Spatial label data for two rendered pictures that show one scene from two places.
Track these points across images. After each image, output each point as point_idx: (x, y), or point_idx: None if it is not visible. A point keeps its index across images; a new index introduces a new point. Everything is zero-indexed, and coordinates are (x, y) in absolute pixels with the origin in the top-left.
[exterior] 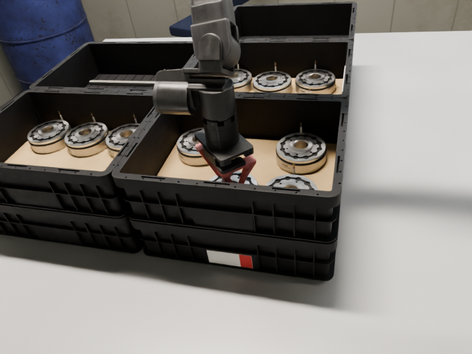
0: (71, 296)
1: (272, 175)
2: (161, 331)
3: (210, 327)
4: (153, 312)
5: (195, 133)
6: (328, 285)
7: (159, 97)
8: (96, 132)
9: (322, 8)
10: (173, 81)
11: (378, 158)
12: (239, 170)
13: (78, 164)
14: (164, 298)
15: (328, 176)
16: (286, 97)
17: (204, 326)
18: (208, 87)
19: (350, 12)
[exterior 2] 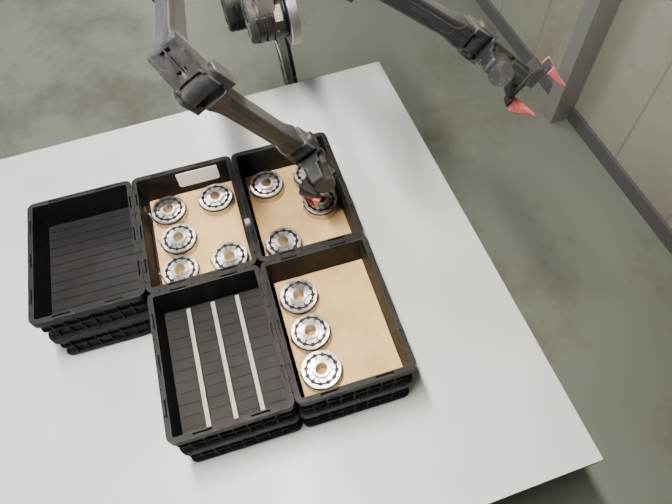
0: (410, 292)
1: (291, 196)
2: (397, 233)
3: (381, 215)
4: (391, 244)
5: (317, 194)
6: None
7: (333, 177)
8: (305, 322)
9: (34, 235)
10: (322, 169)
11: None
12: (294, 215)
13: (338, 322)
14: (380, 244)
15: (279, 171)
16: (239, 186)
17: (382, 218)
18: (320, 152)
19: (37, 215)
